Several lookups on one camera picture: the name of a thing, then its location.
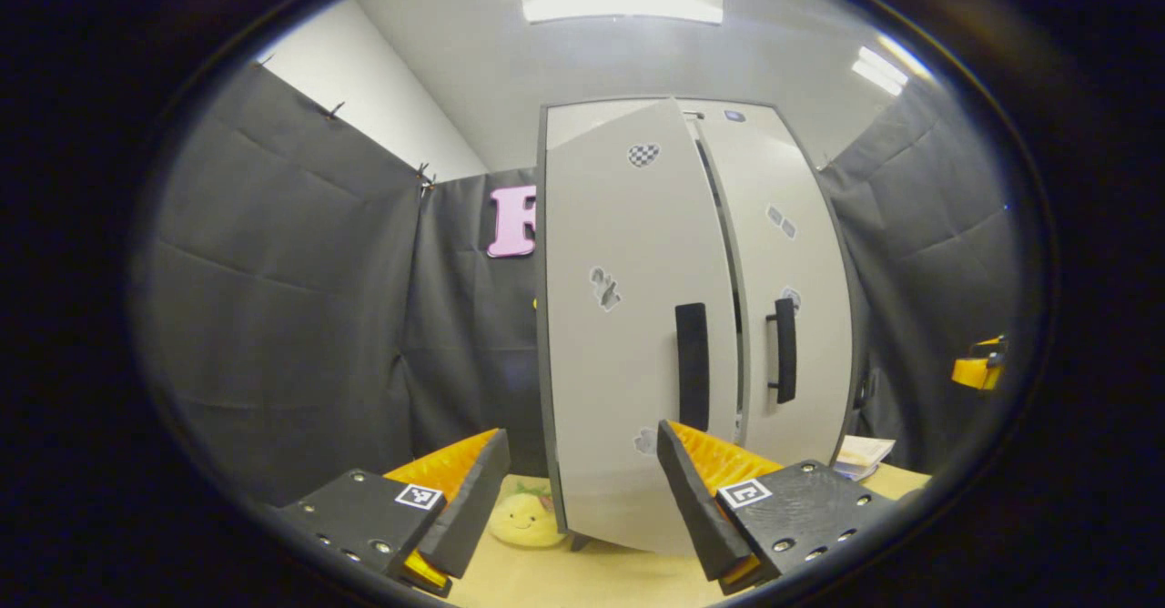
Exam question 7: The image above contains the stack of books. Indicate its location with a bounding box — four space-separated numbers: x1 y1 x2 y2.
832 434 898 482

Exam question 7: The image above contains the grey shoe cabinet door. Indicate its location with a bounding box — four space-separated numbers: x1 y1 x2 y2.
692 103 857 469
539 98 744 556

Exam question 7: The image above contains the yellow plush toy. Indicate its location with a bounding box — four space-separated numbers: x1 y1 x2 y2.
487 484 568 551

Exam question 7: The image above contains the grey shoe cabinet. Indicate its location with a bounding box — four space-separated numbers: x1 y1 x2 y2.
534 96 862 554

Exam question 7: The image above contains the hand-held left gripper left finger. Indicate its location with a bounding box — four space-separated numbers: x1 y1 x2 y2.
276 427 512 598

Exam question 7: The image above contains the small ceiling light panel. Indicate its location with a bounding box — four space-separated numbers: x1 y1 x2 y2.
850 45 912 97

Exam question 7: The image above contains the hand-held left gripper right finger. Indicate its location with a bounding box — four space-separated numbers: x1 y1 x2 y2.
656 419 900 596

